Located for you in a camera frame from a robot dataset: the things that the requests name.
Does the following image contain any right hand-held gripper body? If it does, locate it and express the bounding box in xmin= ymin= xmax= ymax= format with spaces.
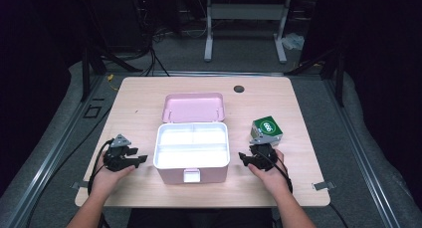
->
xmin=249 ymin=133 xmax=282 ymax=172

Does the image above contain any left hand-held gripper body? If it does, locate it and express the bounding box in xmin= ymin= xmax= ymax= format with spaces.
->
xmin=103 ymin=133 xmax=132 ymax=172

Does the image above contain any green and white carton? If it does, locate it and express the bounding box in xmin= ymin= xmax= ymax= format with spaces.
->
xmin=250 ymin=115 xmax=284 ymax=146

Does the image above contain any white divided tray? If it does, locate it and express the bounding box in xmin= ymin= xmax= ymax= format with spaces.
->
xmin=154 ymin=121 xmax=230 ymax=169

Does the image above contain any pink storage box with lid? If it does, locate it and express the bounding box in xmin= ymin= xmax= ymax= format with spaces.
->
xmin=152 ymin=92 xmax=231 ymax=185

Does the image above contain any person's left hand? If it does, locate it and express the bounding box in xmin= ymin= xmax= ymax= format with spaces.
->
xmin=89 ymin=151 xmax=136 ymax=197

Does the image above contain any person's right hand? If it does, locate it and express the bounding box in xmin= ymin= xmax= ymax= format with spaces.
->
xmin=248 ymin=148 xmax=293 ymax=196

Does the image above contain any black tripod stand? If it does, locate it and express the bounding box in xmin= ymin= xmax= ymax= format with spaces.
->
xmin=285 ymin=45 xmax=346 ymax=107
xmin=81 ymin=47 xmax=143 ymax=103

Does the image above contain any white plastic bag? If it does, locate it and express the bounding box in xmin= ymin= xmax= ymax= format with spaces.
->
xmin=282 ymin=32 xmax=306 ymax=52

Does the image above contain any left hand-held gripper cable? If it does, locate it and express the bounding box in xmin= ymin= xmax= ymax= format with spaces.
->
xmin=87 ymin=138 xmax=115 ymax=196

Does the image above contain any hand-held gripper cable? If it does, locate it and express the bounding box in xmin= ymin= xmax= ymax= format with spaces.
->
xmin=262 ymin=150 xmax=295 ymax=194
xmin=87 ymin=138 xmax=115 ymax=196

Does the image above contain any right hand-held gripper cable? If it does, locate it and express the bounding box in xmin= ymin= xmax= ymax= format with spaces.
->
xmin=262 ymin=150 xmax=295 ymax=194

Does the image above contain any yellow cable plug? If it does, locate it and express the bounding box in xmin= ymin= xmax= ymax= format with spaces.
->
xmin=106 ymin=74 xmax=119 ymax=92

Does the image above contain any bundle of black cables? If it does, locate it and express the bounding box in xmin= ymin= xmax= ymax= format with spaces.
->
xmin=132 ymin=45 xmax=171 ymax=78

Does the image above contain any grey metal stand frame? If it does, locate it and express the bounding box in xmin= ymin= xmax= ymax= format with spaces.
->
xmin=203 ymin=0 xmax=293 ymax=64

